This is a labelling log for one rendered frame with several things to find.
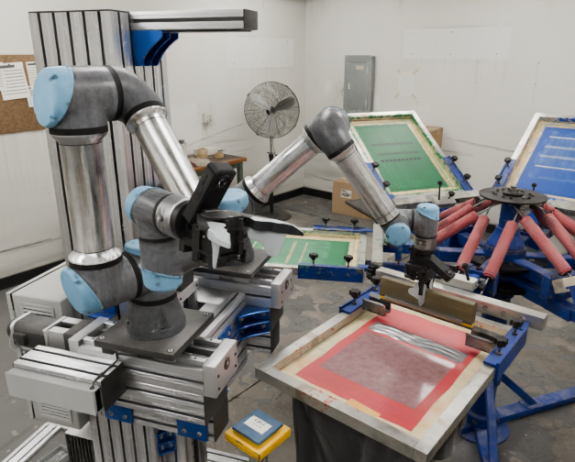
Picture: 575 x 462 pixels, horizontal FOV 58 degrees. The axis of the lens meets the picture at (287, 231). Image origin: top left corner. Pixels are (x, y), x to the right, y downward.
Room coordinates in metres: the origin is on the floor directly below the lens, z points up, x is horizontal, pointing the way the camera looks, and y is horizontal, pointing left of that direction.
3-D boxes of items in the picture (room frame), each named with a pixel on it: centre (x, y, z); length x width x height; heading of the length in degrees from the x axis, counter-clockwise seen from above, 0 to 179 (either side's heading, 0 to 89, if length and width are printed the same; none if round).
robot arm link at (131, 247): (1.18, 0.34, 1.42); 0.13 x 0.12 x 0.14; 136
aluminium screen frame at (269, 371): (1.51, -0.37, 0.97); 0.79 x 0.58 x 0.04; 140
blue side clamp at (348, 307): (1.87, -0.32, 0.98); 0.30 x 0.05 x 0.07; 140
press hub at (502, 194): (2.32, -1.05, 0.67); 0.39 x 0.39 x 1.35
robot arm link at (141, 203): (0.91, 0.24, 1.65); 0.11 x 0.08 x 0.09; 46
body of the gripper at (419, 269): (1.67, -0.47, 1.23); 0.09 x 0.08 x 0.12; 50
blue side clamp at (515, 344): (1.52, -0.74, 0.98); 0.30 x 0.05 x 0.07; 140
